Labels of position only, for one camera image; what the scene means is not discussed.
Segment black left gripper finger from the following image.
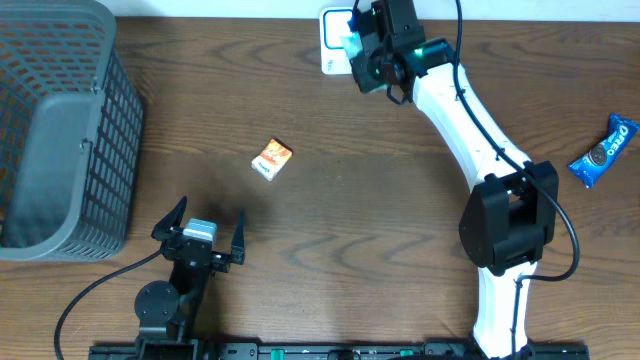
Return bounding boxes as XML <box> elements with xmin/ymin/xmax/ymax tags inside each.
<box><xmin>151</xmin><ymin>196</ymin><xmax>187</xmax><ymax>241</ymax></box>
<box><xmin>231</xmin><ymin>210</ymin><xmax>246</xmax><ymax>253</ymax></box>

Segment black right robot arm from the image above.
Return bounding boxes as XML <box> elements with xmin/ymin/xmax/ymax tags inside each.
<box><xmin>342</xmin><ymin>1</ymin><xmax>559</xmax><ymax>359</ymax></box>

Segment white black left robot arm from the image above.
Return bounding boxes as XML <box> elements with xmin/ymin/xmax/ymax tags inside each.
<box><xmin>134</xmin><ymin>198</ymin><xmax>246</xmax><ymax>359</ymax></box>

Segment blue Oreo cookie pack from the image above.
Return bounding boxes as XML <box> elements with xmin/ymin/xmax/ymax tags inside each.
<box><xmin>568</xmin><ymin>113</ymin><xmax>639</xmax><ymax>188</ymax></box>

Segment orange snack packet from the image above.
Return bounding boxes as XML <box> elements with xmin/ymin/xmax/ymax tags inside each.
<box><xmin>251</xmin><ymin>138</ymin><xmax>293</xmax><ymax>181</ymax></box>

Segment mint green wipes pack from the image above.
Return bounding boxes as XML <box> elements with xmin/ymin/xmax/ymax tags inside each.
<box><xmin>340</xmin><ymin>32</ymin><xmax>363</xmax><ymax>60</ymax></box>

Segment white barcode scanner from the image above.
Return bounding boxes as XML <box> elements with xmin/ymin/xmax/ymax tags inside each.
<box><xmin>319</xmin><ymin>7</ymin><xmax>352</xmax><ymax>75</ymax></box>

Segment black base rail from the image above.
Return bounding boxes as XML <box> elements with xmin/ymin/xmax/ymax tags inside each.
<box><xmin>89</xmin><ymin>341</ymin><xmax>591</xmax><ymax>360</ymax></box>

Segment grey plastic basket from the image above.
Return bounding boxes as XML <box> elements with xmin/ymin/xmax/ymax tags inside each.
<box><xmin>1</xmin><ymin>1</ymin><xmax>145</xmax><ymax>262</ymax></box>

